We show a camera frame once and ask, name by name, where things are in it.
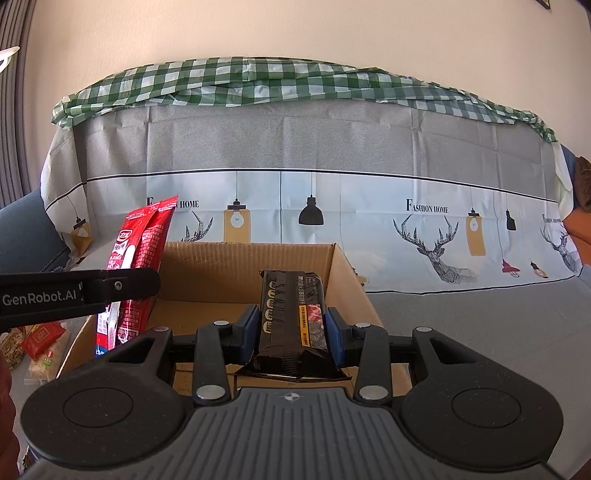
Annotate orange-red snack packet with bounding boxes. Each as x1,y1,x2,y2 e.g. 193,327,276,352
21,322,70,363

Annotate brown cloth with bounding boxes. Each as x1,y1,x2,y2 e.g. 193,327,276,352
574,156,591,209

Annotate grey curtain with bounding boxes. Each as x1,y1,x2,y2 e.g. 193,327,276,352
0,0,43,206

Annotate cardboard box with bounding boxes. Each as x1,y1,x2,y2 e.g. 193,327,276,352
55,241,414,398

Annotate clear cracker packet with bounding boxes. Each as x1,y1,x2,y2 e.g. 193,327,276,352
25,339,71,385

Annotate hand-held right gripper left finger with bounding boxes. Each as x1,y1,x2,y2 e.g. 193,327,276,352
99,304,262,401

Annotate green checked cloth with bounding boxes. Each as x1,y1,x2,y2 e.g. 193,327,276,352
51,58,559,144

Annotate red snack packet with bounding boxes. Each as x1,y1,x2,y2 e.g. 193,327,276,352
95,195,179,358

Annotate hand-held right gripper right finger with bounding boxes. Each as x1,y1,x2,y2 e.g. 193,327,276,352
324,308,468,401

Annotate person's dark red clothing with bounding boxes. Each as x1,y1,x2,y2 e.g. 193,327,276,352
0,353,23,477

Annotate orange cushion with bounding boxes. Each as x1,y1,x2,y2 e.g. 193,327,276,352
560,207,591,267

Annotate dark mixed snack packet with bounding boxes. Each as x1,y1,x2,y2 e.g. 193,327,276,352
0,329,26,371

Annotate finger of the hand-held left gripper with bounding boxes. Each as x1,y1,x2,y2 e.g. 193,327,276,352
82,268,162,317

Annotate grey deer printed cloth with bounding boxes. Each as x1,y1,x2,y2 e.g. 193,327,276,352
9,99,591,480

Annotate black snack packet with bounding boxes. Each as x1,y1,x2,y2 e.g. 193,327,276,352
233,269,354,384

